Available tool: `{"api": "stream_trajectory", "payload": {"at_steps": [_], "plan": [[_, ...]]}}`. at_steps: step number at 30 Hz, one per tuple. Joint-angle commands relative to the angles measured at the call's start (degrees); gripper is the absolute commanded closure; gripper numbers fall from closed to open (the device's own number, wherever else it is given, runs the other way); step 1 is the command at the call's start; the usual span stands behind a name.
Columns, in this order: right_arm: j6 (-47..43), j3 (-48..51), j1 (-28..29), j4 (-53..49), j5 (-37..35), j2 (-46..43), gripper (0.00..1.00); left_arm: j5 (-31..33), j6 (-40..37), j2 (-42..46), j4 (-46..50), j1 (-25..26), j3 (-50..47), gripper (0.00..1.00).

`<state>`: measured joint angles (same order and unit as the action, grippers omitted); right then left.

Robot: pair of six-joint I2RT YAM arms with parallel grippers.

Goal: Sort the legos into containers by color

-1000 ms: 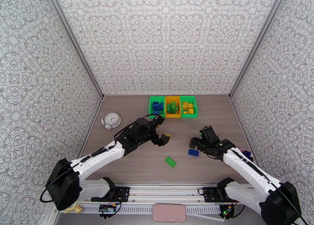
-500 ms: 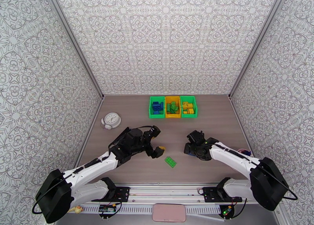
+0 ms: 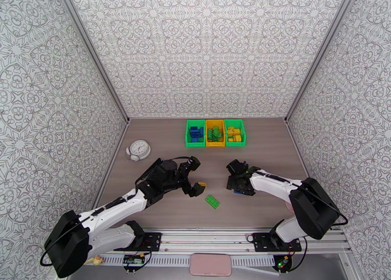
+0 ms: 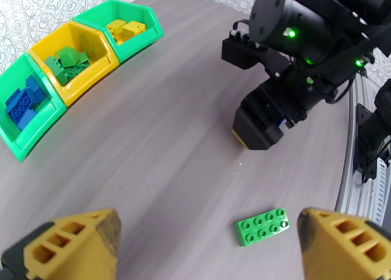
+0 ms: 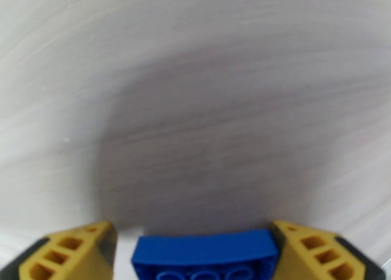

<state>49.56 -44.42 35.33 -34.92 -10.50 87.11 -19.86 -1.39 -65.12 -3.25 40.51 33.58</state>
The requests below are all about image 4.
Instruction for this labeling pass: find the small yellow lego brick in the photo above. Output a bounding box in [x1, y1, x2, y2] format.
[106, 19, 126, 36]

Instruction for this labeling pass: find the yellow lego plate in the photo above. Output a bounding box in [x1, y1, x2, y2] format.
[113, 33, 130, 46]

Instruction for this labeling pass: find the green curved lego brick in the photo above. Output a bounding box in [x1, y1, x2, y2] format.
[55, 47, 82, 68]

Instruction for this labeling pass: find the yellow plastic storage bin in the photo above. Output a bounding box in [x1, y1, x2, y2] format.
[28, 20, 120, 108]

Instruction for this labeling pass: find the blue long lego brick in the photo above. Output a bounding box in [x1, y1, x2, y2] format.
[25, 75, 47, 105]
[5, 89, 35, 121]

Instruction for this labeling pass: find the green eight-stud lego brick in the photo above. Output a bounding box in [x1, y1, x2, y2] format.
[234, 207, 291, 247]

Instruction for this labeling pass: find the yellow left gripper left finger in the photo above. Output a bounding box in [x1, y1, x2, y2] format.
[0, 208, 122, 280]

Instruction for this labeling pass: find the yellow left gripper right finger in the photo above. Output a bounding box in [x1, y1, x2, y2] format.
[297, 207, 391, 280]

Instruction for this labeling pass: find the dark green long lego brick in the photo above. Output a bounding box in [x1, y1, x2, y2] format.
[44, 56, 70, 86]

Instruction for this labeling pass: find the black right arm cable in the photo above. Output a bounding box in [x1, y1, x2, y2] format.
[326, 71, 358, 105]

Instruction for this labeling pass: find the yellow square lego brick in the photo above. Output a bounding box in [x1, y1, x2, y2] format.
[122, 21, 147, 41]

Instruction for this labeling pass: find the aluminium front rail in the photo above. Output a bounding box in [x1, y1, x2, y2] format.
[334, 71, 391, 228]

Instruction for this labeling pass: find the white slotted cable duct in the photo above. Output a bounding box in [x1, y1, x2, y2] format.
[371, 155, 391, 228]

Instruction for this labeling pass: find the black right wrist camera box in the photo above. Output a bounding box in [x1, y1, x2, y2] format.
[231, 99, 284, 151]

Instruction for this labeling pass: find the green plastic storage bin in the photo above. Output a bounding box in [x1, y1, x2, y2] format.
[72, 0, 165, 65]
[0, 53, 67, 162]

